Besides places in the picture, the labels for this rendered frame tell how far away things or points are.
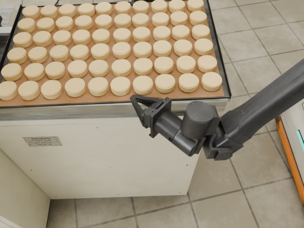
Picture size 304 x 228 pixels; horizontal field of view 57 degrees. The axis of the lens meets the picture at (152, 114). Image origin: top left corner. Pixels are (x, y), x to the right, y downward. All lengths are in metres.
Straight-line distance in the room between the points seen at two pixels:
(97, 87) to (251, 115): 0.36
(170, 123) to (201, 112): 0.09
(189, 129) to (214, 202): 1.07
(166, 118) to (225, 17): 1.97
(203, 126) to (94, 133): 0.43
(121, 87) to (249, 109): 0.30
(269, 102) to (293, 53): 1.82
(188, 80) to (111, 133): 0.32
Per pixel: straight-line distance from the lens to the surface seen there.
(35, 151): 1.06
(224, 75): 0.77
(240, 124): 0.62
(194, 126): 0.57
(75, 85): 0.73
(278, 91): 0.60
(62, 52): 0.82
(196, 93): 0.71
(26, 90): 0.77
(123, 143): 0.95
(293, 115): 1.69
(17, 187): 1.22
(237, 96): 1.98
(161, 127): 0.64
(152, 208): 1.57
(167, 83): 0.70
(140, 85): 0.70
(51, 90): 0.74
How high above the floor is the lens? 1.52
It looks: 57 degrees down
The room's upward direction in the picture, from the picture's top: straight up
